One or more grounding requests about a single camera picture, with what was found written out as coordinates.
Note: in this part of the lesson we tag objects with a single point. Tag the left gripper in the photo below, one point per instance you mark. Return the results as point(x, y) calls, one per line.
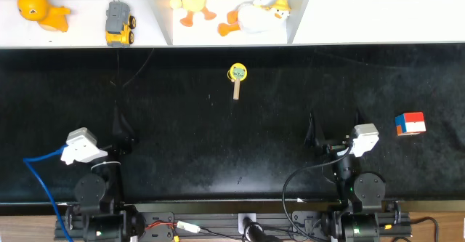
point(116, 151)

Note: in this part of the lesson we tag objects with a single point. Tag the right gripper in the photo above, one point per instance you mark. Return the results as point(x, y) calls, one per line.
point(336, 147)

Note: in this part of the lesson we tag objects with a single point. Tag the many-coloured puzzle cube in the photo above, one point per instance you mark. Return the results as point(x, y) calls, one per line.
point(412, 124)

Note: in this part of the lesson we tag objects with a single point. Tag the grey and yellow toy truck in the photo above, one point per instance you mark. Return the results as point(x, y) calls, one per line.
point(118, 22)

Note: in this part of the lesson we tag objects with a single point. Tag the yellow rattle drum toy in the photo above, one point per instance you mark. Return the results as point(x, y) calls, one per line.
point(238, 72)

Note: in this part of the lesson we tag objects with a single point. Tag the yellow rubber duck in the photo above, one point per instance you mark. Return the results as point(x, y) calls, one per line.
point(36, 9)

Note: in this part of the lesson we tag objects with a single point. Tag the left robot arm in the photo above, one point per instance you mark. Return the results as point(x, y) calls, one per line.
point(90, 189)

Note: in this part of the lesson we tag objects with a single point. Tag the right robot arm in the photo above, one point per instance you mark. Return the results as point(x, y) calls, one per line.
point(368, 191)

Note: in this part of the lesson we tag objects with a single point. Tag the white shelf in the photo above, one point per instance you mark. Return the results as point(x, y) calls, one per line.
point(363, 20)

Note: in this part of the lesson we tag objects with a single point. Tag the white plush duck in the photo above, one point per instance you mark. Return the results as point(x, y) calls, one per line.
point(258, 18)

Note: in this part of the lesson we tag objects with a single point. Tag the yellow plush duck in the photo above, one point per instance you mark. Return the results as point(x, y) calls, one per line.
point(192, 2)

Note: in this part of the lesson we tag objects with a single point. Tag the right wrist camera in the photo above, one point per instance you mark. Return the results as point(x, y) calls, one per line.
point(364, 138)

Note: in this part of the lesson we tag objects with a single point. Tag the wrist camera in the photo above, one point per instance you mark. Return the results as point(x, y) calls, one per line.
point(81, 147)
point(364, 138)

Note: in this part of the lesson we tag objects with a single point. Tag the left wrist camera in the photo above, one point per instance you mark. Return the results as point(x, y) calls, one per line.
point(81, 147)

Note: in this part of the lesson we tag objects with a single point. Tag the mounting rail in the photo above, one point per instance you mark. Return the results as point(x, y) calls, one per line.
point(225, 220)

